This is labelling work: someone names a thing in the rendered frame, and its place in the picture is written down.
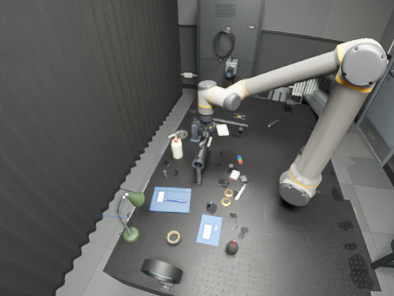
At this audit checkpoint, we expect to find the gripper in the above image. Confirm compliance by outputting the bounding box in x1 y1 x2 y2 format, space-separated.
197 119 216 137

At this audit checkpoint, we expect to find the white squeeze bottle red cap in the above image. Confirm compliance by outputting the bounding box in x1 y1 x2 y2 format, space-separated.
167 132 184 160

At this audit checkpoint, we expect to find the grey socket box blue plug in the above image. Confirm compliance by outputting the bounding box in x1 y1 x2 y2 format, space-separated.
224 57 240 80

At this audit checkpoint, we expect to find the white radiator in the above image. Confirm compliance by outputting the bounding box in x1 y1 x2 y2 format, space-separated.
291 75 335 98

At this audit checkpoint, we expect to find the long black bar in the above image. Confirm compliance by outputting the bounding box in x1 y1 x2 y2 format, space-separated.
213 117 250 129

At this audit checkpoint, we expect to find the white headed blue brush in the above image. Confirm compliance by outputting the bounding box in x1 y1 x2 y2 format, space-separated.
156 191 187 204

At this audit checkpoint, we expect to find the grey metal cabinet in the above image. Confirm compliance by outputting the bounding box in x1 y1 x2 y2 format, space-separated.
196 0 266 88

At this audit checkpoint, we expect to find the black coiled cable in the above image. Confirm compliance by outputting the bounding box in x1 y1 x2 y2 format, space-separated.
212 26 237 63

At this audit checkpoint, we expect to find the green desk lamp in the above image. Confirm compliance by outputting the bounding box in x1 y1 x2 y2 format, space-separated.
116 190 146 244

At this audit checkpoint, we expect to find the dark grey pleated curtain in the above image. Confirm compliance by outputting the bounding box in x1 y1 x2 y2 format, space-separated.
0 0 183 296

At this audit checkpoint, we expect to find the grey framed glass door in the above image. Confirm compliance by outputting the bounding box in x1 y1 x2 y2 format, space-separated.
355 39 394 168

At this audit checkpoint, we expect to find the white marker pen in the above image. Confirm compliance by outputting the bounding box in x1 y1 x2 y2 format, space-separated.
234 183 248 202

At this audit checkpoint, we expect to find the dark blue optical rail device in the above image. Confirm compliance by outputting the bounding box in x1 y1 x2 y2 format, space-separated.
191 134 213 185

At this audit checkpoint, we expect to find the small blue mat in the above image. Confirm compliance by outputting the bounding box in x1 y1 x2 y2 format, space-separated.
195 213 224 247

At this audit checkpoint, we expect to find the tan tape roll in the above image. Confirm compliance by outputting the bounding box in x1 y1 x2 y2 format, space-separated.
166 230 182 247

